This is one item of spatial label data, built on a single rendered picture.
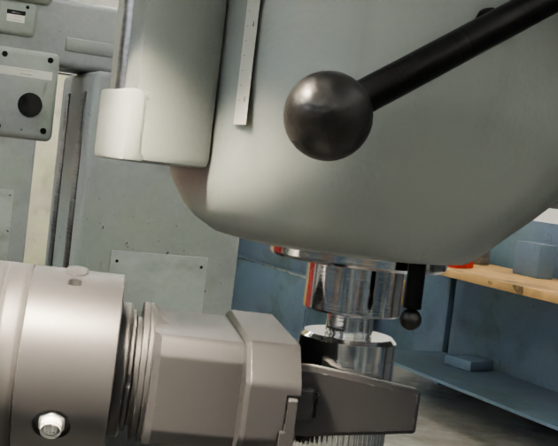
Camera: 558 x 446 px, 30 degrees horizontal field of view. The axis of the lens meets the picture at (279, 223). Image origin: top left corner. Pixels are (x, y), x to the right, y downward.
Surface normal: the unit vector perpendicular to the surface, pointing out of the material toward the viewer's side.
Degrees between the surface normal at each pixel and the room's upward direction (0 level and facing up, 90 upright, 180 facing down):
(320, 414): 90
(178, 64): 90
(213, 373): 90
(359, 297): 90
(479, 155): 117
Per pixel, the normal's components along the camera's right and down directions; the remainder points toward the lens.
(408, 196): 0.32, 0.62
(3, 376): 0.15, 0.03
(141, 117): 0.45, 0.10
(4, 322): 0.19, -0.47
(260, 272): -0.88, -0.08
